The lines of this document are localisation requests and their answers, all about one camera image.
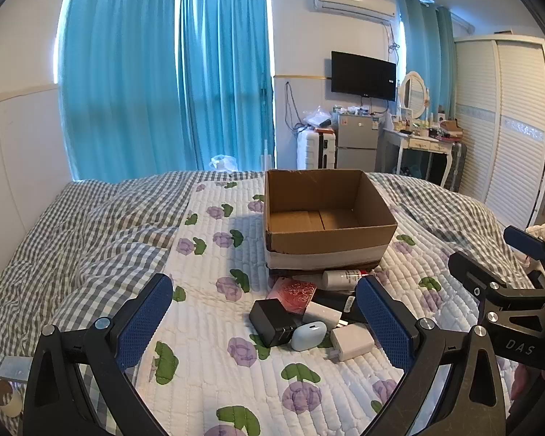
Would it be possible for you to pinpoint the white charger plug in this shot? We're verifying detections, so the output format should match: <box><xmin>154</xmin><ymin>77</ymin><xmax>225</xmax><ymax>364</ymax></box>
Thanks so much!
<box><xmin>329</xmin><ymin>324</ymin><xmax>376</xmax><ymax>363</ymax></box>

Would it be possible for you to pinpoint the black wall cable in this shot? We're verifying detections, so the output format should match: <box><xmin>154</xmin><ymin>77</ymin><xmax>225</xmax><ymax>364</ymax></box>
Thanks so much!
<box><xmin>283</xmin><ymin>80</ymin><xmax>306</xmax><ymax>133</ymax></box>

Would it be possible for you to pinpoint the grey suitcase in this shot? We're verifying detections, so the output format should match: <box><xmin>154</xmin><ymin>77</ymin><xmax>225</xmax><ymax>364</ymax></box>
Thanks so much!
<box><xmin>429</xmin><ymin>142</ymin><xmax>468</xmax><ymax>192</ymax></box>

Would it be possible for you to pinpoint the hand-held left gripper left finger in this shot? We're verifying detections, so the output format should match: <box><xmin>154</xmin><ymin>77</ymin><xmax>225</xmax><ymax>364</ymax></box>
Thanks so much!
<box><xmin>24</xmin><ymin>274</ymin><xmax>174</xmax><ymax>436</ymax></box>

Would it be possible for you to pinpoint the narrow blue curtain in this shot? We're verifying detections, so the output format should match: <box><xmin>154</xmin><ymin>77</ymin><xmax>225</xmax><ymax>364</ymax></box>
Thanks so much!
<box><xmin>397</xmin><ymin>0</ymin><xmax>457</xmax><ymax>122</ymax></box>

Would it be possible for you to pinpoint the white slatted wardrobe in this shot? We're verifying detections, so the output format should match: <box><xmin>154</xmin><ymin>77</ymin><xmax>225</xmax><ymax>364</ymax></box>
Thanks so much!
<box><xmin>452</xmin><ymin>32</ymin><xmax>545</xmax><ymax>233</ymax></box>

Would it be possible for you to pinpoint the white bottle with red cap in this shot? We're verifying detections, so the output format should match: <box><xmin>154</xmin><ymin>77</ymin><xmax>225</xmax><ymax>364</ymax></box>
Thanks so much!
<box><xmin>322</xmin><ymin>269</ymin><xmax>370</xmax><ymax>290</ymax></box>

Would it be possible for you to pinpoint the white dressing table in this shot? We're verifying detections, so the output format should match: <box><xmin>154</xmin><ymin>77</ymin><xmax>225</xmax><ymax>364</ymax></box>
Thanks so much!
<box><xmin>381</xmin><ymin>125</ymin><xmax>464</xmax><ymax>188</ymax></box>

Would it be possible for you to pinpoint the white power bank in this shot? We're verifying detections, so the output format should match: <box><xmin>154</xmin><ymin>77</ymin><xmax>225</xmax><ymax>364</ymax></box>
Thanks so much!
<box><xmin>305</xmin><ymin>302</ymin><xmax>342</xmax><ymax>325</ymax></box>

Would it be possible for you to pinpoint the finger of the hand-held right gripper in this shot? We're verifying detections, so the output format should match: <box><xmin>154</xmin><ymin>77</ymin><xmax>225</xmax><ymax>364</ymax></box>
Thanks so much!
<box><xmin>503</xmin><ymin>226</ymin><xmax>545</xmax><ymax>288</ymax></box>
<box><xmin>448</xmin><ymin>251</ymin><xmax>545</xmax><ymax>323</ymax></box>

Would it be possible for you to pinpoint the pink patterned box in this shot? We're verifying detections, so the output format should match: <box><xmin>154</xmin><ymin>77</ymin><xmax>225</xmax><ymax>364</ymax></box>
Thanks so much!
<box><xmin>268</xmin><ymin>278</ymin><xmax>318</xmax><ymax>314</ymax></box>

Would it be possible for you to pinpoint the light blue earbud case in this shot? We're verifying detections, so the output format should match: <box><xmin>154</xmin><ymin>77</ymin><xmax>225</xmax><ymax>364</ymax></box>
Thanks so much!
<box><xmin>291</xmin><ymin>321</ymin><xmax>327</xmax><ymax>352</ymax></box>

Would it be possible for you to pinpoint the white oval mirror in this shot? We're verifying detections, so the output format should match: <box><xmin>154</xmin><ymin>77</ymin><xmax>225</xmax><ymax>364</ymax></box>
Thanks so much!
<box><xmin>400</xmin><ymin>71</ymin><xmax>430</xmax><ymax>121</ymax></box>

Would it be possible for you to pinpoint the black wall television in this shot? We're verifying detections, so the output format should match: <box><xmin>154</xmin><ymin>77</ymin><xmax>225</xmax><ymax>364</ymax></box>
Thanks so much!
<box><xmin>331</xmin><ymin>51</ymin><xmax>397</xmax><ymax>102</ymax></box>

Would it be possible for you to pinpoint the wide blue curtain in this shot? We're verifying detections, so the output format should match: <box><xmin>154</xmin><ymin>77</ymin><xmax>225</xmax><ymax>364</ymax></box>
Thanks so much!
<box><xmin>56</xmin><ymin>0</ymin><xmax>183</xmax><ymax>181</ymax></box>

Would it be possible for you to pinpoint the white suitcase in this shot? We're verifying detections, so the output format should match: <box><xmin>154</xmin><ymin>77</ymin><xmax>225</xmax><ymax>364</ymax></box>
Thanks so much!
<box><xmin>296</xmin><ymin>128</ymin><xmax>338</xmax><ymax>170</ymax></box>

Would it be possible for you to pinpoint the white air conditioner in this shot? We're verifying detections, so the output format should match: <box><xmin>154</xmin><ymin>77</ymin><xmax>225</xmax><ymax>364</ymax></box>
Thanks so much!
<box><xmin>312</xmin><ymin>0</ymin><xmax>397</xmax><ymax>24</ymax></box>

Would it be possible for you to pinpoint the person's right hand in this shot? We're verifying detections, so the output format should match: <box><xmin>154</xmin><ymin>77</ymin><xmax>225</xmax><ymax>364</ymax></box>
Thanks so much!
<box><xmin>511</xmin><ymin>366</ymin><xmax>545</xmax><ymax>415</ymax></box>

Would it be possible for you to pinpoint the tape roll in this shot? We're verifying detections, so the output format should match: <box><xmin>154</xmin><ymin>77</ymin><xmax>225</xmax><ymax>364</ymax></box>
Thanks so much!
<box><xmin>0</xmin><ymin>379</ymin><xmax>25</xmax><ymax>417</ymax></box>

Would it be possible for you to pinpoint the silver mini fridge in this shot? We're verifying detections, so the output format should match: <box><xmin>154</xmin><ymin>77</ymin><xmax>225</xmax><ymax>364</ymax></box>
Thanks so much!
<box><xmin>336</xmin><ymin>113</ymin><xmax>381</xmax><ymax>173</ymax></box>

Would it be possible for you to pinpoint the small brown cardboard box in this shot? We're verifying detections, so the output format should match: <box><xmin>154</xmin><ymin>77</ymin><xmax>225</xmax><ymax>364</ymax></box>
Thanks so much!
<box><xmin>440</xmin><ymin>119</ymin><xmax>463</xmax><ymax>140</ymax></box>

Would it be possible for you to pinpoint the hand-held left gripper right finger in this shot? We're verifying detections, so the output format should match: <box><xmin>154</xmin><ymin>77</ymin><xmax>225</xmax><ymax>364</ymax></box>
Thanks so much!
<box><xmin>355</xmin><ymin>276</ymin><xmax>514</xmax><ymax>436</ymax></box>

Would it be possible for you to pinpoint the white floral quilt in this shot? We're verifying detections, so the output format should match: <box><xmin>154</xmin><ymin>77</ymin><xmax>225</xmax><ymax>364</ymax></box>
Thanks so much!
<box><xmin>129</xmin><ymin>177</ymin><xmax>528</xmax><ymax>436</ymax></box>

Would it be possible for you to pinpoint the black power adapter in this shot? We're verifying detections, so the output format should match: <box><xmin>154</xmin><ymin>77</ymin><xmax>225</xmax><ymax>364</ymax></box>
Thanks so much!
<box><xmin>249</xmin><ymin>299</ymin><xmax>303</xmax><ymax>348</ymax></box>

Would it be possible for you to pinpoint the clear plastic bag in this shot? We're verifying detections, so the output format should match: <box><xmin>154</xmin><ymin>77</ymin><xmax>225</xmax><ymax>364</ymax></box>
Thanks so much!
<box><xmin>302</xmin><ymin>106</ymin><xmax>335</xmax><ymax>130</ymax></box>

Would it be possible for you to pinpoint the white plastic bag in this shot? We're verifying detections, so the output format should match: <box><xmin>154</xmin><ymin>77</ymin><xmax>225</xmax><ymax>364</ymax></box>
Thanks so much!
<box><xmin>209</xmin><ymin>154</ymin><xmax>238</xmax><ymax>172</ymax></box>

